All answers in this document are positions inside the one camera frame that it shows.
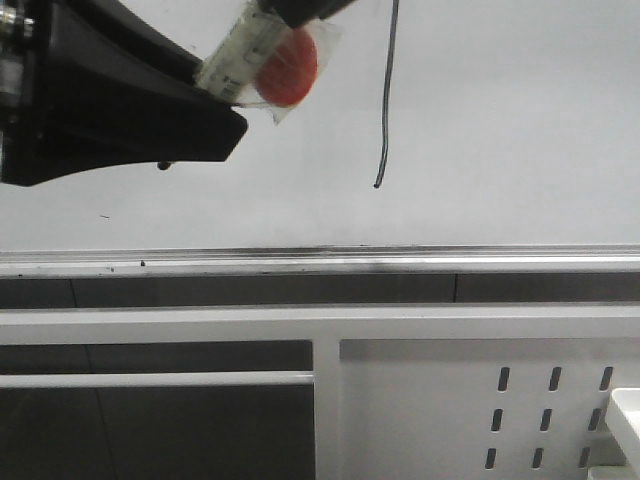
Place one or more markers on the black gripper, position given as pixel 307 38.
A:
pixel 89 84

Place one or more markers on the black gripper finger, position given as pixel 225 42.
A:
pixel 296 13

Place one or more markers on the red round magnet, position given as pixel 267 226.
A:
pixel 290 72

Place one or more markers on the white whiteboard marker black tip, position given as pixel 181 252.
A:
pixel 220 80

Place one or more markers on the white whiteboard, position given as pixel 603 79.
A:
pixel 446 123

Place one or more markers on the white metal pegboard stand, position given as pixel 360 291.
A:
pixel 404 392

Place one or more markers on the white plastic upper tray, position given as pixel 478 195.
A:
pixel 622 419

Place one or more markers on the white plastic tray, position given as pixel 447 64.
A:
pixel 612 473
pixel 622 419

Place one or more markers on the white plastic lower tray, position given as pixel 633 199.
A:
pixel 612 473

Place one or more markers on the aluminium whiteboard tray rail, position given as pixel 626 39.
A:
pixel 319 261

